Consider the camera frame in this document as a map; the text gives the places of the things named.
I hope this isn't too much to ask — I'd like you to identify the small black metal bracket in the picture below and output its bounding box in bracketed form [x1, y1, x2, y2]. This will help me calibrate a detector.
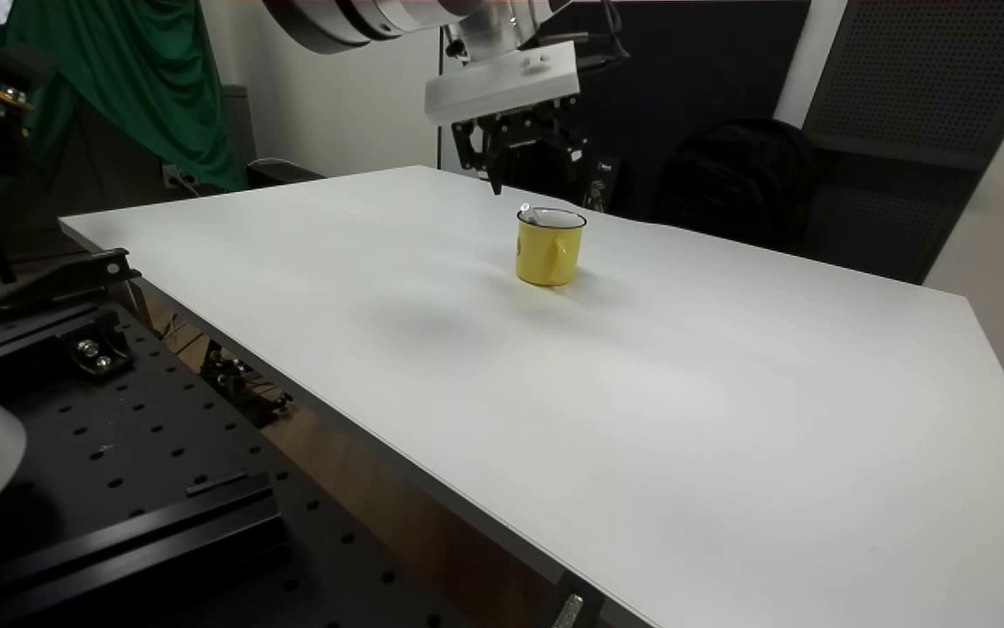
[65, 322, 135, 385]

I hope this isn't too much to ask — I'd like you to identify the black camera on tripod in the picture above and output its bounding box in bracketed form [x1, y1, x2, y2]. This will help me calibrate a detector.
[0, 41, 58, 290]

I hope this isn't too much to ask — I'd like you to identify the black aluminium rail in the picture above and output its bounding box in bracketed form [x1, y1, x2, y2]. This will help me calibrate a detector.
[0, 471, 290, 628]

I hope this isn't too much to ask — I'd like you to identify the green curtain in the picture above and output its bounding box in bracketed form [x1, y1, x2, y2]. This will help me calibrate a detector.
[0, 0, 250, 240]

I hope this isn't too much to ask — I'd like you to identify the black perforated breadboard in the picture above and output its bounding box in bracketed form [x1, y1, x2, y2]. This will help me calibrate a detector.
[0, 282, 494, 628]

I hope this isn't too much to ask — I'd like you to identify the black clamp under table edge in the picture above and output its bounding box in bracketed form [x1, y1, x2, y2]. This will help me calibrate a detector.
[195, 336, 295, 427]

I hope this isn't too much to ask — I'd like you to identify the dark grey acoustic panel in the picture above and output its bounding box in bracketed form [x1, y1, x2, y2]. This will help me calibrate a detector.
[805, 0, 1004, 175]

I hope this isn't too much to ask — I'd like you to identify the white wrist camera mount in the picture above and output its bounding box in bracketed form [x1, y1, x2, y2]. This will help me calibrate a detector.
[423, 40, 587, 130]

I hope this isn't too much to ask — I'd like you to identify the yellow enamel cup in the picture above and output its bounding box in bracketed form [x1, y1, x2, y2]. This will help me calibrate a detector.
[512, 203, 589, 292]

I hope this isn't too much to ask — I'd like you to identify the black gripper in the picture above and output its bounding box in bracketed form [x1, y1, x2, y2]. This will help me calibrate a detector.
[450, 94, 625, 213]

